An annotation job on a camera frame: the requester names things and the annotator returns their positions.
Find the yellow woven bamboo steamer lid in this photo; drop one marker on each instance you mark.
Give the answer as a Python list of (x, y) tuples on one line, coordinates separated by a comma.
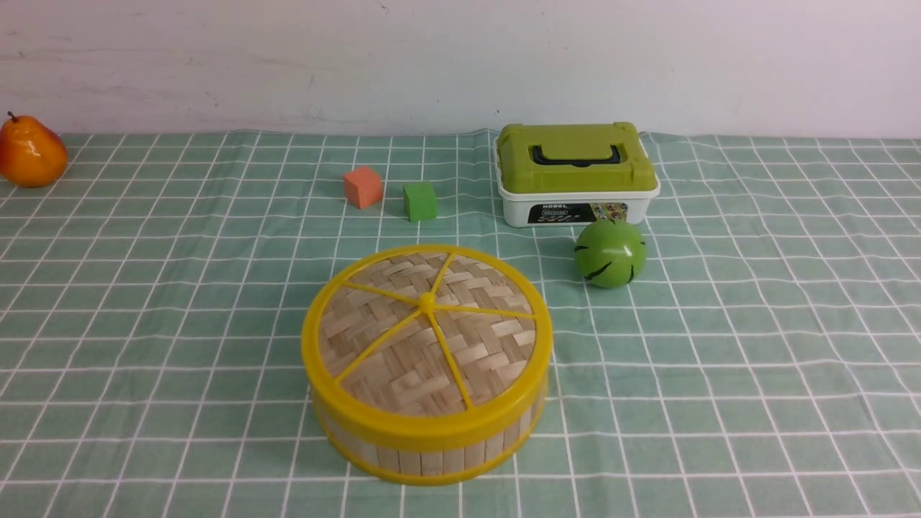
[(428, 347)]

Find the yellow bamboo steamer basket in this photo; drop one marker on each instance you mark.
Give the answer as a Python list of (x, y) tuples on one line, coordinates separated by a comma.
[(434, 467)]

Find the green foam cube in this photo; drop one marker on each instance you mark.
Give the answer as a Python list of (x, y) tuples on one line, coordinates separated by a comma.
[(420, 201)]

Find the green lidded white storage box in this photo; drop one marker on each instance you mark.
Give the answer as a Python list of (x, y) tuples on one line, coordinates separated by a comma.
[(573, 174)]

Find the orange foam cube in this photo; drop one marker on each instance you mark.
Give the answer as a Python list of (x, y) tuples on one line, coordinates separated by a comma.
[(362, 187)]

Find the green toy melon ball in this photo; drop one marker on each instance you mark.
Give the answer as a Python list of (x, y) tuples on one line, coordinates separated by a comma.
[(610, 253)]

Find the green checkered tablecloth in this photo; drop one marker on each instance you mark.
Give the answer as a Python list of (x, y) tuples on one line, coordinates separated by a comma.
[(766, 363)]

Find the orange toy pear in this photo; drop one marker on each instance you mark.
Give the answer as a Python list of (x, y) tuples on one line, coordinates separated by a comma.
[(32, 155)]

